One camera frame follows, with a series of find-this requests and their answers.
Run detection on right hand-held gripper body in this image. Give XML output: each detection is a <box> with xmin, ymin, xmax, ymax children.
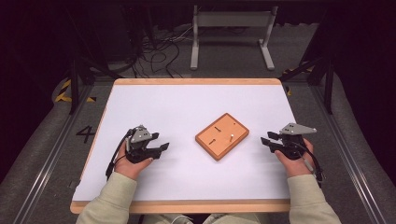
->
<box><xmin>273</xmin><ymin>122</ymin><xmax>318</xmax><ymax>161</ymax></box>

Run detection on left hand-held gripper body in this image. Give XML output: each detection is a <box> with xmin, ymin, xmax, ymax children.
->
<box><xmin>125</xmin><ymin>124</ymin><xmax>163</xmax><ymax>164</ymax></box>

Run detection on orange wooden board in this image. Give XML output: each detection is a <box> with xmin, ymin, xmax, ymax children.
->
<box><xmin>194</xmin><ymin>112</ymin><xmax>250</xmax><ymax>161</ymax></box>

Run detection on person's left hand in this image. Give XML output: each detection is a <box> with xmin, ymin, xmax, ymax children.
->
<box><xmin>114</xmin><ymin>139</ymin><xmax>154</xmax><ymax>181</ymax></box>

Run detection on person's right hand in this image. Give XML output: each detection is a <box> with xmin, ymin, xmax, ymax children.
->
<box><xmin>274</xmin><ymin>138</ymin><xmax>316</xmax><ymax>179</ymax></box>

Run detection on yellow black hazard tape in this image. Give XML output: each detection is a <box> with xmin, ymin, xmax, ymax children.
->
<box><xmin>54</xmin><ymin>78</ymin><xmax>97</xmax><ymax>104</ymax></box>
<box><xmin>281</xmin><ymin>65</ymin><xmax>312</xmax><ymax>97</ymax></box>

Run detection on black metal stand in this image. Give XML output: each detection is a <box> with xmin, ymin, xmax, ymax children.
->
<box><xmin>64</xmin><ymin>6</ymin><xmax>125</xmax><ymax>116</ymax></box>
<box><xmin>278</xmin><ymin>55</ymin><xmax>335</xmax><ymax>116</ymax></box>

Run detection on person's legs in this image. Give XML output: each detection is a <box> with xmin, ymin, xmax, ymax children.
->
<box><xmin>141</xmin><ymin>213</ymin><xmax>272</xmax><ymax>224</ymax></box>

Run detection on grey metal stand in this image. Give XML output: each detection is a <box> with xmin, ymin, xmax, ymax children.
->
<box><xmin>190</xmin><ymin>4</ymin><xmax>279</xmax><ymax>72</ymax></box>

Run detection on left hand-held gripper cable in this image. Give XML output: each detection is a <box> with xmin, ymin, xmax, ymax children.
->
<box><xmin>105</xmin><ymin>129</ymin><xmax>134</xmax><ymax>181</ymax></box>

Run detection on hand-held gripper cable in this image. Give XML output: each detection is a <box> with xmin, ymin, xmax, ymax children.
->
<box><xmin>292</xmin><ymin>141</ymin><xmax>327</xmax><ymax>189</ymax></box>
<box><xmin>105</xmin><ymin>129</ymin><xmax>134</xmax><ymax>181</ymax></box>

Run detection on right hand-held gripper cable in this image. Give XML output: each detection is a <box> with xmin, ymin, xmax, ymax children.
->
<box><xmin>292</xmin><ymin>141</ymin><xmax>327</xmax><ymax>189</ymax></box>

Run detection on aluminium floor rail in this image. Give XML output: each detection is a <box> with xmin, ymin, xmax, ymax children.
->
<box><xmin>12</xmin><ymin>83</ymin><xmax>94</xmax><ymax>224</ymax></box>
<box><xmin>311</xmin><ymin>85</ymin><xmax>388</xmax><ymax>224</ymax></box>

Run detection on black floor cables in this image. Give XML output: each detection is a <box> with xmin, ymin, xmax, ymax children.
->
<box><xmin>130</xmin><ymin>26</ymin><xmax>194</xmax><ymax>78</ymax></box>

